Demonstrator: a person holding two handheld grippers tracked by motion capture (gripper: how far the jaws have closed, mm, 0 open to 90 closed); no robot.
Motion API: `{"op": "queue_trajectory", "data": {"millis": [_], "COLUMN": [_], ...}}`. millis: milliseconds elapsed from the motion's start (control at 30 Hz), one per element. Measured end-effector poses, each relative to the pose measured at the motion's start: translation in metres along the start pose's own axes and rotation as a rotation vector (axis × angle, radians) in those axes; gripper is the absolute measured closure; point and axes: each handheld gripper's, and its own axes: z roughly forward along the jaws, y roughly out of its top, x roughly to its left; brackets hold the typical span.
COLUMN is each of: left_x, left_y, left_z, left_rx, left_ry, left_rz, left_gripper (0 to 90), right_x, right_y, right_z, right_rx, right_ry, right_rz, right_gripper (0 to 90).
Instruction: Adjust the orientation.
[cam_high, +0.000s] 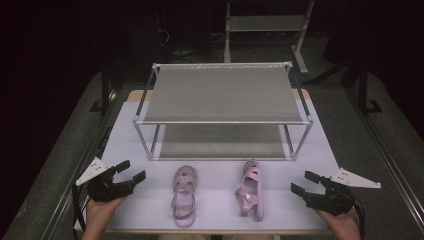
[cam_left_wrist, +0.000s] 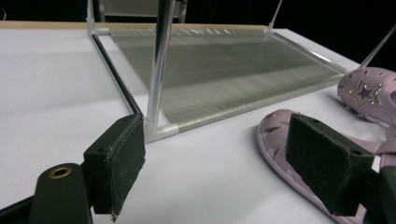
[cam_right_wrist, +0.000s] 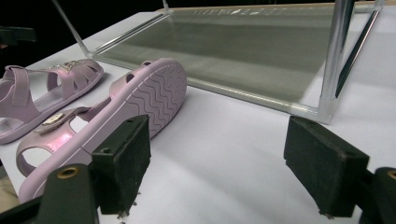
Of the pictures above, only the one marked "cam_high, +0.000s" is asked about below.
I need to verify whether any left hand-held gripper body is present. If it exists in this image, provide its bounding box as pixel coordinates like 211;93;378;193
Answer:
75;157;135;203

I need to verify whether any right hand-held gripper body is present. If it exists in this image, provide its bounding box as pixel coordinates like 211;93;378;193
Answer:
304;167;382;216

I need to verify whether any pink sandal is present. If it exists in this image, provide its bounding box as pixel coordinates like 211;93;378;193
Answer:
234;159;265;222
171;165;198;229

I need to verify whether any grey two-tier shoe rack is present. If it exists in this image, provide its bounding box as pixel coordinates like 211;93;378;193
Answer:
132;61;314;162

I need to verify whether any person's left hand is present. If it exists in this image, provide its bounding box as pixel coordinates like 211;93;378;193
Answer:
85;195;127;231

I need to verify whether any person's right hand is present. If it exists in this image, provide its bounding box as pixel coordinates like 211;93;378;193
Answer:
314;205;362;238

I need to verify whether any black floor stand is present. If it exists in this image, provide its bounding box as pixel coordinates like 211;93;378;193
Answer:
356;64;384;116
89;61;116;117

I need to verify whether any grey metal stand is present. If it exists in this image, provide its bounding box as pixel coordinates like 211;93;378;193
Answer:
223;0;316;76

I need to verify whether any black cable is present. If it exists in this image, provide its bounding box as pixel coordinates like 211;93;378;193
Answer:
71;182;93;240
351;196;367;240

